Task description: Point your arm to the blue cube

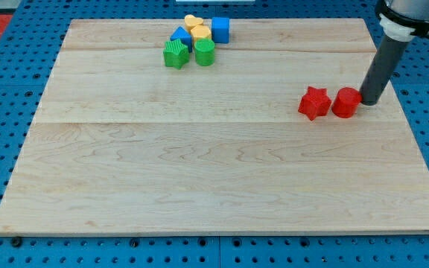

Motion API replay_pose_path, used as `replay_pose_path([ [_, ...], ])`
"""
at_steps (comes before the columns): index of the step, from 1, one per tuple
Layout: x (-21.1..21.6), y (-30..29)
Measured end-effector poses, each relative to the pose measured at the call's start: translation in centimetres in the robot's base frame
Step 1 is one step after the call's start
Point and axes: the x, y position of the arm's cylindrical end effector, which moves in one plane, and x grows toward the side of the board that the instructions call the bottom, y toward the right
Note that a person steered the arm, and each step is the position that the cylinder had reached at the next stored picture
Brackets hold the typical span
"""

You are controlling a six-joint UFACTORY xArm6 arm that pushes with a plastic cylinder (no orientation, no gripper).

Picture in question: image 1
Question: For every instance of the light wooden board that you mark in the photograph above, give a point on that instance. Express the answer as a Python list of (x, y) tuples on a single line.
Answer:
[(123, 146)]

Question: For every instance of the yellow heart block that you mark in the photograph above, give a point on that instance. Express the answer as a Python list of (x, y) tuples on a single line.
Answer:
[(191, 21)]

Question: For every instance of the red cylinder block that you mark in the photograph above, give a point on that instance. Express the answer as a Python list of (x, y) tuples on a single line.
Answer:
[(346, 102)]

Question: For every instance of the red star block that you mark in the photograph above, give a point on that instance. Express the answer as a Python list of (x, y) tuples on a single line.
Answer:
[(314, 103)]

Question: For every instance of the blue cube block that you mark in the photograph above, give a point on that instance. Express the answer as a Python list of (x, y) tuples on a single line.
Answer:
[(220, 29)]

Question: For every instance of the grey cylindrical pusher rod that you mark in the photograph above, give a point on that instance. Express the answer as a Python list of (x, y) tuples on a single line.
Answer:
[(381, 69)]

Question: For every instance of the blue triangle block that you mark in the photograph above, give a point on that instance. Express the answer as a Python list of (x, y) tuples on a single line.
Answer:
[(184, 36)]

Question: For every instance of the green cylinder block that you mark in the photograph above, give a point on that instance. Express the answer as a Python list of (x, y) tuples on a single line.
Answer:
[(204, 52)]

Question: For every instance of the yellow hexagon block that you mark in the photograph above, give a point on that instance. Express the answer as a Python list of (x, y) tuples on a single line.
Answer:
[(200, 32)]

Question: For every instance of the green star block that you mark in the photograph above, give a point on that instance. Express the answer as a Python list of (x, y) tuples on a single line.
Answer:
[(175, 54)]

